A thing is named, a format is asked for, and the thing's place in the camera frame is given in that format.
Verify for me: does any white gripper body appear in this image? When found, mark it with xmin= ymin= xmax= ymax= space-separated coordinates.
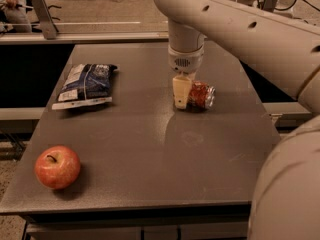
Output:
xmin=168 ymin=46 xmax=204 ymax=79

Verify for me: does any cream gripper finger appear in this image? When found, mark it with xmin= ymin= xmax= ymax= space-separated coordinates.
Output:
xmin=172 ymin=74 xmax=192 ymax=110

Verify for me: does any red coke can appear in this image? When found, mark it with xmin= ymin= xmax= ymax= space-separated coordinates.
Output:
xmin=188 ymin=81 xmax=215 ymax=109

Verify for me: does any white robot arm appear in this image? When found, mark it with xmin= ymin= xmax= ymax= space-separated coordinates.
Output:
xmin=154 ymin=0 xmax=320 ymax=240

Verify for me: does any blue white chip bag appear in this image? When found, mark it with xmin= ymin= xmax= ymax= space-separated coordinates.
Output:
xmin=52 ymin=64 xmax=118 ymax=110

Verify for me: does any grey table cabinet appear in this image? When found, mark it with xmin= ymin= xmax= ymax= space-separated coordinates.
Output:
xmin=22 ymin=204 xmax=250 ymax=240

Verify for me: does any red apple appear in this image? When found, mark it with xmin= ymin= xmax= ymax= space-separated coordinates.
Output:
xmin=34 ymin=146 xmax=81 ymax=190

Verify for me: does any seated person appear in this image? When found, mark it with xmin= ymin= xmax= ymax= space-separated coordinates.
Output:
xmin=0 ymin=0 xmax=32 ymax=33

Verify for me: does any grey horizontal rail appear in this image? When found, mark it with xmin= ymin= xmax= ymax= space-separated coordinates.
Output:
xmin=0 ymin=32 xmax=168 ymax=45

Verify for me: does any grey left rail bracket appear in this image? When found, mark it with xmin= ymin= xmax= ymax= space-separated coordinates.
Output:
xmin=31 ymin=0 xmax=58 ymax=40

